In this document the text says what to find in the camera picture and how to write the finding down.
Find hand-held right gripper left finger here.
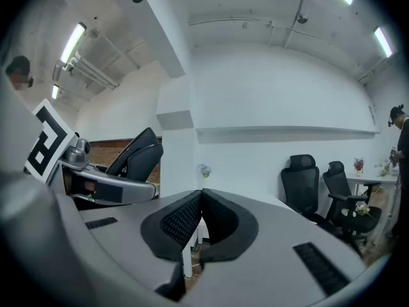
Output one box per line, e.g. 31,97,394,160
56,188,204,303

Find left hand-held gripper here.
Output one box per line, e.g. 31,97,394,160
23,98,161,210

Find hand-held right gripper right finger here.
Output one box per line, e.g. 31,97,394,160
188,188,368,307

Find white flower bouquet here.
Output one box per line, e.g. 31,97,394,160
340,202,373,219

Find black office chair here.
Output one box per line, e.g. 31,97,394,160
280,153,321,219
321,161,383,257

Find white ceiling pipes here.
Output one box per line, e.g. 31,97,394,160
65,54,121,91

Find white side desk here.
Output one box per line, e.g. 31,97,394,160
346,171,401,201

